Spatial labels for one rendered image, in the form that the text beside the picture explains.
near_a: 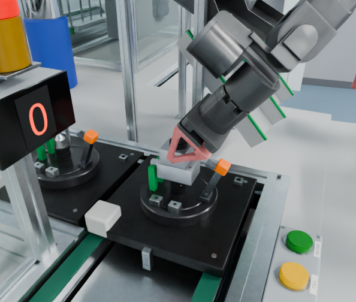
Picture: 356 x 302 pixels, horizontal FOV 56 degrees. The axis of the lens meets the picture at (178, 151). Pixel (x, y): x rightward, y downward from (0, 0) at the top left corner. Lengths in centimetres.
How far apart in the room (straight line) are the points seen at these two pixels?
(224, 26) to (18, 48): 24
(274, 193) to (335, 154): 40
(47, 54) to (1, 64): 103
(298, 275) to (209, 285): 13
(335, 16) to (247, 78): 13
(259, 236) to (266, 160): 39
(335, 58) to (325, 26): 360
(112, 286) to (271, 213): 30
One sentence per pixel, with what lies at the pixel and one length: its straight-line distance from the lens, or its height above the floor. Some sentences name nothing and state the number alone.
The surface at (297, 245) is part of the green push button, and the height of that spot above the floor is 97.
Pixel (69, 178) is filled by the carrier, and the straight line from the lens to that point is 68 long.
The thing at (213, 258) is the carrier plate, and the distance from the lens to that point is 53.
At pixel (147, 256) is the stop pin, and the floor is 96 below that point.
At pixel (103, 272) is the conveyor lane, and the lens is 59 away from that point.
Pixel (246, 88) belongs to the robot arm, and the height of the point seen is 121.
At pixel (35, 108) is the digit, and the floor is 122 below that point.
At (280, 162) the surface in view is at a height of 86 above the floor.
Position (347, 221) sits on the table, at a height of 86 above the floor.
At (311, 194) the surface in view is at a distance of 87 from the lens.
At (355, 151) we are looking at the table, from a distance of 110.
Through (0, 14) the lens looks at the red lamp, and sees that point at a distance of 38.
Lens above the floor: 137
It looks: 32 degrees down
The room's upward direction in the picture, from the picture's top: straight up
